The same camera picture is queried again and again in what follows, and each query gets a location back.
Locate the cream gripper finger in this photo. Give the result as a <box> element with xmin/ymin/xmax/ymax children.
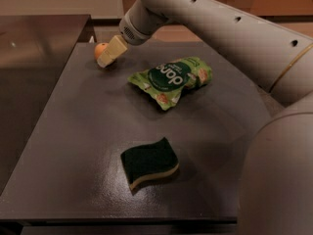
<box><xmin>96</xmin><ymin>35</ymin><xmax>128</xmax><ymax>68</ymax></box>

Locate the orange fruit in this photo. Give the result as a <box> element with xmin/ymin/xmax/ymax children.
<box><xmin>94</xmin><ymin>43</ymin><xmax>108</xmax><ymax>59</ymax></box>

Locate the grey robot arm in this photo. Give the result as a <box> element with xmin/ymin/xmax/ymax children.
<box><xmin>98</xmin><ymin>0</ymin><xmax>313</xmax><ymax>235</ymax></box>

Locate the green rice chip bag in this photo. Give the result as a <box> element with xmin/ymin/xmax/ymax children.
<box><xmin>128</xmin><ymin>57</ymin><xmax>212</xmax><ymax>111</ymax></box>

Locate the dark side counter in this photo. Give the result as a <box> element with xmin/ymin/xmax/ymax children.
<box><xmin>0</xmin><ymin>15</ymin><xmax>96</xmax><ymax>193</ymax></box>

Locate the green yellow sponge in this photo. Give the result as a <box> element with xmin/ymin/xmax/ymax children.
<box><xmin>120</xmin><ymin>137</ymin><xmax>179</xmax><ymax>190</ymax></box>

